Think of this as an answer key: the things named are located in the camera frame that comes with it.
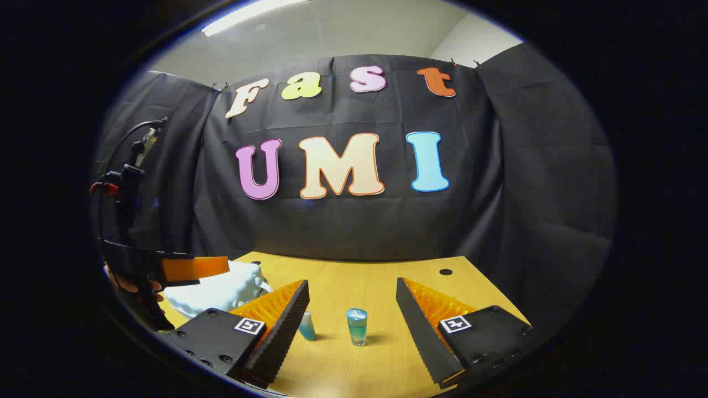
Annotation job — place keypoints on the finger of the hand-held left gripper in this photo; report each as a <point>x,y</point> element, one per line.
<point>191,268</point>

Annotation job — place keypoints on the clear bottle with teal liquid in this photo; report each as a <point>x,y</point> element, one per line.
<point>357,329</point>

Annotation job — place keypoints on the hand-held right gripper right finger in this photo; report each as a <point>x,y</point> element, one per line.
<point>423,337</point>

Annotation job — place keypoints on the white suitcase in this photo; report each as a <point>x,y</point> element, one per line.
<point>221,290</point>

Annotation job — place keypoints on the blue and white tube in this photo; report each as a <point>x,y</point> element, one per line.
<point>307,329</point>

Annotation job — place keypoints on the black backdrop cloth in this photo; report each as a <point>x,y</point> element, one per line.
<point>343,226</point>

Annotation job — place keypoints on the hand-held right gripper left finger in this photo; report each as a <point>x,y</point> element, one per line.
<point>282,337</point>

